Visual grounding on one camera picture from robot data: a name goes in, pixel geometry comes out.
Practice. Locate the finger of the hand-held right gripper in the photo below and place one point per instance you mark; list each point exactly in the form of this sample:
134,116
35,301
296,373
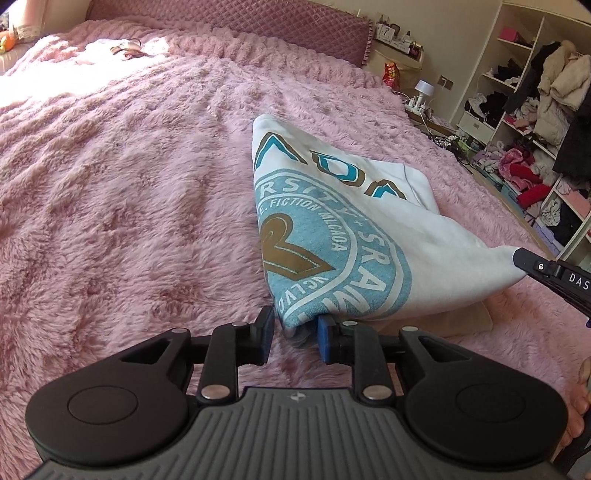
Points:
535,267

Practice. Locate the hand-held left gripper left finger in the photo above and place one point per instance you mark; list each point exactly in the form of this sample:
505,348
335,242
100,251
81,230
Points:
265,337

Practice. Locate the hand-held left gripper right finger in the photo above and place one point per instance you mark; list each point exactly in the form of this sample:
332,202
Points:
324,340

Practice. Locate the white printed T-shirt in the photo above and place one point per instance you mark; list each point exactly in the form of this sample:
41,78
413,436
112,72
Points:
438,258

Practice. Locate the person's right hand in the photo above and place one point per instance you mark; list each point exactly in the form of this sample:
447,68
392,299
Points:
581,410

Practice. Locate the white open wardrobe shelves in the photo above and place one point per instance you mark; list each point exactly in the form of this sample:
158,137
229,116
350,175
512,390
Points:
521,138

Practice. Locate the wooden nightstand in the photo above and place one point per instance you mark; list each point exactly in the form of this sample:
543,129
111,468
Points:
434,121

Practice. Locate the beige hanging coat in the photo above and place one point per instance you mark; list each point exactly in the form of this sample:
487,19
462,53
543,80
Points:
565,78

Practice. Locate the pink fluffy blanket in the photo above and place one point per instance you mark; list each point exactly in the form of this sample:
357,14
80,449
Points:
138,184

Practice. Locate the white power strip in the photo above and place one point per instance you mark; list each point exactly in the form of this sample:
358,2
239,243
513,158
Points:
412,105

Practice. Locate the white bedside lamp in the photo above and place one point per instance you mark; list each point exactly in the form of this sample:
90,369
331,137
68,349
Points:
422,90

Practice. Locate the cream cloth cover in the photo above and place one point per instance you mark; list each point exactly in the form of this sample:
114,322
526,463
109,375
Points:
408,69

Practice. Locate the red snack bag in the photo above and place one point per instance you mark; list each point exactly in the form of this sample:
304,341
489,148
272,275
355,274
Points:
391,76

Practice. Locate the white shelf with ornaments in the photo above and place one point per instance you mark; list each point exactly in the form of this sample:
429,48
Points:
399,39

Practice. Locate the purple quilted headboard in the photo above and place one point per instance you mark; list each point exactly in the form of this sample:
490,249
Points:
286,23

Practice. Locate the small pink item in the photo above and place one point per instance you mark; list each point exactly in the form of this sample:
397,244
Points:
125,48

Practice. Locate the orange toy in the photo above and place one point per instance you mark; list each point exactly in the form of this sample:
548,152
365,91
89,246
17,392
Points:
4,44

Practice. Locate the pink curtain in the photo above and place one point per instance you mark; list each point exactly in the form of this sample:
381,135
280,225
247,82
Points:
23,18

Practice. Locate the wall socket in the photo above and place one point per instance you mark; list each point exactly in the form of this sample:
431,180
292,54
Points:
445,82

